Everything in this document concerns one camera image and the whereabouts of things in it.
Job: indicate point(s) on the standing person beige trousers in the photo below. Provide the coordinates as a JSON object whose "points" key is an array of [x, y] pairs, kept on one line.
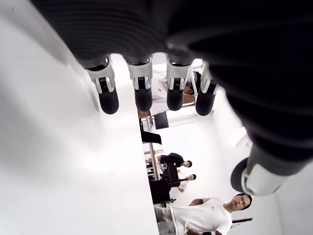
{"points": [[198, 215]]}

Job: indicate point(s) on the black desk furniture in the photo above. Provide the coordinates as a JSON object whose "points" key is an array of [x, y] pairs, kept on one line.
{"points": [[160, 192]]}

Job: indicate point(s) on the small seated person white shirt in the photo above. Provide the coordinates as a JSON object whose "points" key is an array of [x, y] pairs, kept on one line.
{"points": [[183, 185]]}

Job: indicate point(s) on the person in black shirt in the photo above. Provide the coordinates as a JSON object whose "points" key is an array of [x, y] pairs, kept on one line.
{"points": [[172, 157]]}

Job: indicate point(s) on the silver metal post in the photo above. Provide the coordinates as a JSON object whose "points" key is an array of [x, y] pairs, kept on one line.
{"points": [[152, 157]]}

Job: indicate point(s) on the black chair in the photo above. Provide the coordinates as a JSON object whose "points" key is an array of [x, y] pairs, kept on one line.
{"points": [[150, 138]]}

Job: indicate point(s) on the ceiling light fixture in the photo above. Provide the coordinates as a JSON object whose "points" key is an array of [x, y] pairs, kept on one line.
{"points": [[243, 138]]}

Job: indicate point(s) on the black monitor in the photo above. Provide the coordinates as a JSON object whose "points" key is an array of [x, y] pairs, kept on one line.
{"points": [[162, 121]]}

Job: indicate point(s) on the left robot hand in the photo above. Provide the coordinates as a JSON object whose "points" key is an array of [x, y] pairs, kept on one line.
{"points": [[220, 36]]}

